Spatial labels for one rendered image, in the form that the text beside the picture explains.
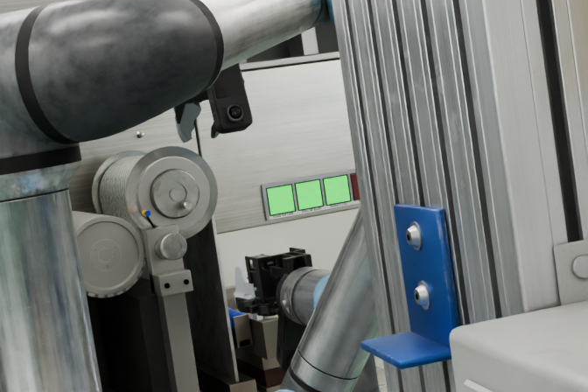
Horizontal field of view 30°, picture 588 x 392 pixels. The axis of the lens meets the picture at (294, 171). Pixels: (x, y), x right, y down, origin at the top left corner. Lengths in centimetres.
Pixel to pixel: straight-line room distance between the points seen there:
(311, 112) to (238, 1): 115
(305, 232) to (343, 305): 352
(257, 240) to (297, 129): 248
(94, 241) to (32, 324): 76
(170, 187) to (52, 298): 78
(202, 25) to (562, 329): 48
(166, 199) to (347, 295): 60
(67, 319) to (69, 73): 21
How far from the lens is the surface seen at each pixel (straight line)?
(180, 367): 169
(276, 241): 463
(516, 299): 58
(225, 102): 141
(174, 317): 168
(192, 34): 90
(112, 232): 169
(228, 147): 209
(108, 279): 170
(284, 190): 212
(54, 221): 94
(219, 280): 176
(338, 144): 217
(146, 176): 169
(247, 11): 101
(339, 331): 117
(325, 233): 471
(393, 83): 70
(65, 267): 94
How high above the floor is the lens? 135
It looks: 3 degrees down
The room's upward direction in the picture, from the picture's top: 8 degrees counter-clockwise
